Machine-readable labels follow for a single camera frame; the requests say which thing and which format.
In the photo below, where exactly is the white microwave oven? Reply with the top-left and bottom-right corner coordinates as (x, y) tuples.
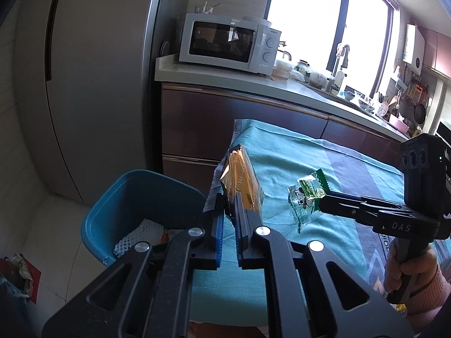
(179, 13), (282, 76)

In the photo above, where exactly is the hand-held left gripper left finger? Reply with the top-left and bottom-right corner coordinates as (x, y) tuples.
(41, 194), (226, 338)

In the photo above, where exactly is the gold snack wrapper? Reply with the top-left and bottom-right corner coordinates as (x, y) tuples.
(220, 144), (265, 219)

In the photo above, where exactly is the steel sink faucet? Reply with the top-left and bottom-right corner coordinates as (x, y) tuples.
(333, 44), (351, 94)

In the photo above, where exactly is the pink wall cabinet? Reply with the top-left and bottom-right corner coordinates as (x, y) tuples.
(419, 26), (451, 81)

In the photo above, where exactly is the clear plastic food container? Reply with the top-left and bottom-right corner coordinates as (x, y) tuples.
(274, 58), (293, 80)

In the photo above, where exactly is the teal printed table cloth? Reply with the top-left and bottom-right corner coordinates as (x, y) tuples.
(188, 119), (406, 328)

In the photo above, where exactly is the brown kitchen counter cabinet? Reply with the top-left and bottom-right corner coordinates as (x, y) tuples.
(155, 54), (411, 191)

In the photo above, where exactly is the white foam fruit net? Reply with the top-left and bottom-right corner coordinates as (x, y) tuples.
(113, 218), (164, 257)

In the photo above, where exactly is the grey refrigerator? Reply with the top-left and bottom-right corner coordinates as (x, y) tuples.
(14, 0), (170, 205)

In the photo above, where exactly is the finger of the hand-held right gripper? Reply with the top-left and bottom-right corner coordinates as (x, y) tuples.
(317, 191), (380, 231)

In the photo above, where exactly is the white water heater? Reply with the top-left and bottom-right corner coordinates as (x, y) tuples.
(402, 24), (425, 76)

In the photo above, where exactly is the green printed clear wrapper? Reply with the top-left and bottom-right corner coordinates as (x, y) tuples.
(287, 169), (330, 233)

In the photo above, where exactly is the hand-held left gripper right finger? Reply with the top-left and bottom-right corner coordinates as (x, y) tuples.
(234, 193), (413, 338)

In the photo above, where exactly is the kitchen window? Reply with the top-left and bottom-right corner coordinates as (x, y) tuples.
(266, 0), (395, 95)

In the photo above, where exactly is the white utensil holder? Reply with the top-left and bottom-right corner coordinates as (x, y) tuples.
(376, 93), (390, 117)

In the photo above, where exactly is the person's right hand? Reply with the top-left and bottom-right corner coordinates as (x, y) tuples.
(383, 244), (439, 294)

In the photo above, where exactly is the red bag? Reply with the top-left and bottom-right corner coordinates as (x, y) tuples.
(0, 253), (41, 303)

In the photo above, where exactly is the blue plastic bin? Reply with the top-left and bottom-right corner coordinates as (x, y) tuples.
(81, 170), (215, 268)

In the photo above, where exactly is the glass food jar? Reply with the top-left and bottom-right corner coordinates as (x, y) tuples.
(310, 70), (330, 88)

